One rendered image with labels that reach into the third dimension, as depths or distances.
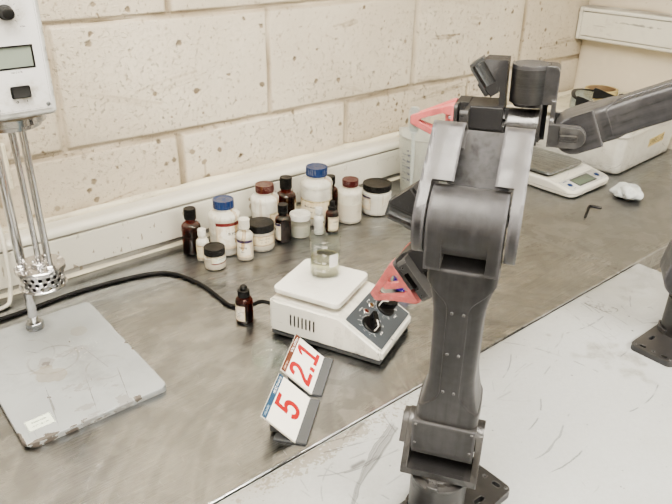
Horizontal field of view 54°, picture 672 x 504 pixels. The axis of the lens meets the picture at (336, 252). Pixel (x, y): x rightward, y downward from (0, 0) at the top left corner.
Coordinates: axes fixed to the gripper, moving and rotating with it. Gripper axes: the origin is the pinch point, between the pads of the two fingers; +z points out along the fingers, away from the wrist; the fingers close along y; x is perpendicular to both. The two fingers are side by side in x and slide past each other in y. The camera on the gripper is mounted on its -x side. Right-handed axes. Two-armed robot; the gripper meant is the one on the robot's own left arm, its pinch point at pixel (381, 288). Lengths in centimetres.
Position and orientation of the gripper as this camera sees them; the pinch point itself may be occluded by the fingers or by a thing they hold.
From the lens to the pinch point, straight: 97.4
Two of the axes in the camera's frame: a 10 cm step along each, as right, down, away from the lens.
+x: 5.7, 8.2, 0.9
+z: -6.9, 4.1, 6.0
